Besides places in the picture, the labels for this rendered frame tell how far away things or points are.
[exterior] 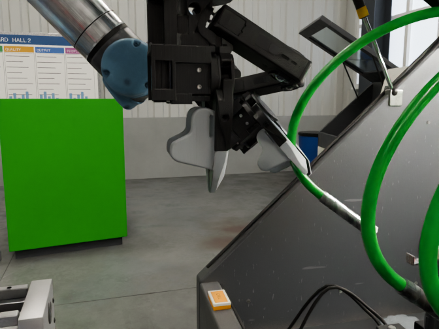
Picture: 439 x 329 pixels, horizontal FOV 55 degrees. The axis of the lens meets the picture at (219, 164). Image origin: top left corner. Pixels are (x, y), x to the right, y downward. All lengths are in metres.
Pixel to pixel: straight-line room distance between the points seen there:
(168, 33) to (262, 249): 0.53
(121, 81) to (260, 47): 0.21
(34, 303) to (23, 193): 3.01
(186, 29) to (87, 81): 6.40
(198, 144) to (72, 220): 3.38
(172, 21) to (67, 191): 3.33
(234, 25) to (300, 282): 0.60
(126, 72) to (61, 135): 3.10
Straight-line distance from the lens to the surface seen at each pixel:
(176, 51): 0.41
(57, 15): 0.61
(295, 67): 0.45
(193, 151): 0.43
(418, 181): 0.97
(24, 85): 6.90
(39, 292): 0.75
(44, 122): 3.64
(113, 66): 0.57
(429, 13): 0.66
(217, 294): 0.76
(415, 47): 6.74
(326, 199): 0.64
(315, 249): 0.89
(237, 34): 0.43
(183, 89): 0.41
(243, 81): 0.66
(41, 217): 3.75
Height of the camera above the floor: 1.30
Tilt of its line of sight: 9 degrees down
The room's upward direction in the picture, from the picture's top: straight up
